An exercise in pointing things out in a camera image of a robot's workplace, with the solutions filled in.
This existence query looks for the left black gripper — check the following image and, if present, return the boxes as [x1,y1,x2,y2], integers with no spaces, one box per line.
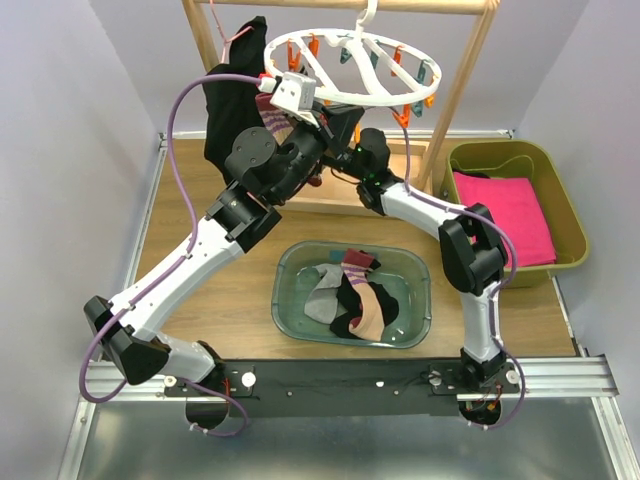
[272,101,364,206]

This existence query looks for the beige purple striped sock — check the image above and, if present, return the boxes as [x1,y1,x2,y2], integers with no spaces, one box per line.
[255,93,294,147]

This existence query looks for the white round clip hanger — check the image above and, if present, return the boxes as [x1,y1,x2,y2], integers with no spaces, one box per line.
[263,20,442,107]

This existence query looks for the grey sock black stripes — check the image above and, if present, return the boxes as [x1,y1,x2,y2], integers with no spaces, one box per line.
[304,263,343,325]

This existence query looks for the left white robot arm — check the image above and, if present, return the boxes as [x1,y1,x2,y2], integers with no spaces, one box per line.
[84,103,364,395]

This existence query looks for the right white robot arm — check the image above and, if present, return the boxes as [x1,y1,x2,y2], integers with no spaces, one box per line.
[323,129,508,392]

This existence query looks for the large black hanging cloth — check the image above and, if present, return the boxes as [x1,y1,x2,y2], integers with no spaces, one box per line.
[203,16,268,184]

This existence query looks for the clear plastic tub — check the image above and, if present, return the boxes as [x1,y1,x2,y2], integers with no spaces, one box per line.
[271,241,431,349]

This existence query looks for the olive green bin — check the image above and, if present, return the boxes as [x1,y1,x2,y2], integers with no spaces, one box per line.
[441,140,589,288]

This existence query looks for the pink folded cloth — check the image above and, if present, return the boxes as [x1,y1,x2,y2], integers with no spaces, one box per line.
[453,171,557,267]

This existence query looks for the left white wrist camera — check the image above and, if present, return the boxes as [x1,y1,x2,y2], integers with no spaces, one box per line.
[270,72,316,124]

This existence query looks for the wooden rack frame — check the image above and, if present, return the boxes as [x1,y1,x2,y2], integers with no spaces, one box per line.
[182,0,500,216]

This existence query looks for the black mounting base plate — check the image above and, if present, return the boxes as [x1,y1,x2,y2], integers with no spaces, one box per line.
[165,357,520,422]

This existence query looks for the aluminium rail frame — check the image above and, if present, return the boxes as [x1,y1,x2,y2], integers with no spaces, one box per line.
[57,130,640,480]

